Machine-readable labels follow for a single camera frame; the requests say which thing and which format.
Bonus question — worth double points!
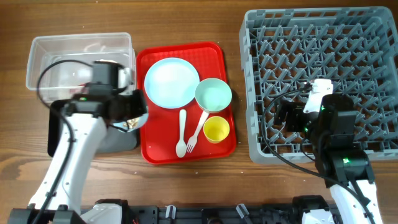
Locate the light blue bowl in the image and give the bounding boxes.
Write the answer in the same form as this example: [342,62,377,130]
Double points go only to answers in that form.
[109,113,149,133]

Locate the yellow cup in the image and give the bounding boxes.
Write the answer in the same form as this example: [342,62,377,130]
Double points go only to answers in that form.
[203,116,230,144]

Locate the mint green bowl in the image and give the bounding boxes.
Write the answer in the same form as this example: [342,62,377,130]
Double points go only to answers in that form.
[195,78,232,113]

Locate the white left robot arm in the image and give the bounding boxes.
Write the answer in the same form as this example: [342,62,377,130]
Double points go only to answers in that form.
[8,60,149,223]

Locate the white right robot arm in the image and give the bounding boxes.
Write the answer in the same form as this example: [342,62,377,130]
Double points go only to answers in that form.
[272,93,382,223]

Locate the black waste tray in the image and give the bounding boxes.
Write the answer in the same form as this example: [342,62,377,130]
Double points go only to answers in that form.
[47,99,138,157]

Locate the clear plastic waste bin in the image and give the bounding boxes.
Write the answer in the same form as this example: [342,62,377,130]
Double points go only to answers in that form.
[25,32,136,103]

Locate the grey dishwasher rack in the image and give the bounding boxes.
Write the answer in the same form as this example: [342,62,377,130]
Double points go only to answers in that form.
[239,6,397,164]

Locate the light blue plate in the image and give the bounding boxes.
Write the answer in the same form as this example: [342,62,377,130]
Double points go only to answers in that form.
[144,57,200,109]

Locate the red serving tray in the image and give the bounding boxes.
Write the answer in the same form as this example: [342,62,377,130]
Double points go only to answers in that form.
[136,42,236,165]

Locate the white plastic spoon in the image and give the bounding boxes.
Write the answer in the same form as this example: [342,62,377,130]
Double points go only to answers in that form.
[175,109,187,158]

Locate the white plastic fork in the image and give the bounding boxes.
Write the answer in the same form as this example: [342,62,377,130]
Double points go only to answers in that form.
[187,111,209,153]

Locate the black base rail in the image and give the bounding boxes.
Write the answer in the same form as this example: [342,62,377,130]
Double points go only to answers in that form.
[80,195,343,224]

